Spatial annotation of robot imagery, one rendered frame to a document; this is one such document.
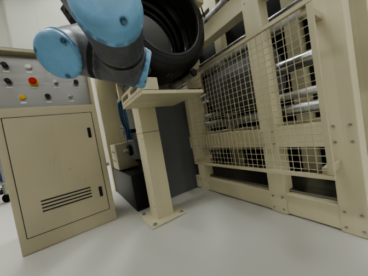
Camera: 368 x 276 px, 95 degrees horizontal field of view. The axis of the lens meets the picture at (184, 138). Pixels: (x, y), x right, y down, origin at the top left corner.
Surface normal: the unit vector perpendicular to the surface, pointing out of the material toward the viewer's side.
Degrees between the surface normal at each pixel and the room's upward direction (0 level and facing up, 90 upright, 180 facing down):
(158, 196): 90
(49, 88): 90
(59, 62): 123
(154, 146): 90
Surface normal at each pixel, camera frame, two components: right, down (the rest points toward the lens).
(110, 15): 0.26, 0.03
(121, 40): 0.37, 0.93
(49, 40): -0.03, 0.61
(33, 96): 0.55, -0.06
